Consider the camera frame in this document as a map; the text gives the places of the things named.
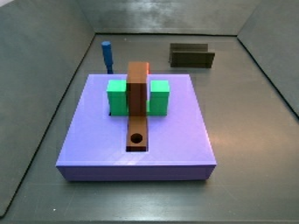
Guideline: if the purple rectangular board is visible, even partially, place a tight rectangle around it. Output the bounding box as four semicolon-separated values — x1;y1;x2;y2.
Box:
56;74;216;181

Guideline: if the brown L-shaped block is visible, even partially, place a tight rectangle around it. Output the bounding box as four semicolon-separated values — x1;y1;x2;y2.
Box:
126;62;150;152

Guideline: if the left green block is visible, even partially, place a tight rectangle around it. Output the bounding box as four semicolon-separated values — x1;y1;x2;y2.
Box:
107;80;127;116

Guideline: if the blue peg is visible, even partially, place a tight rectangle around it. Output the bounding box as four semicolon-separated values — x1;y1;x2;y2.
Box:
102;41;114;74

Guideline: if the right green block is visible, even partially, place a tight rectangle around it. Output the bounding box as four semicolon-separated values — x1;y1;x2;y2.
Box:
150;80;171;116

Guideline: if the black slotted holder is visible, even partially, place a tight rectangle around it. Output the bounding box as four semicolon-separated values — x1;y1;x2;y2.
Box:
170;43;215;68

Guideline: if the green block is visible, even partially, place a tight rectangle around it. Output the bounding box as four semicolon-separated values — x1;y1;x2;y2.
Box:
107;80;127;116
150;80;171;116

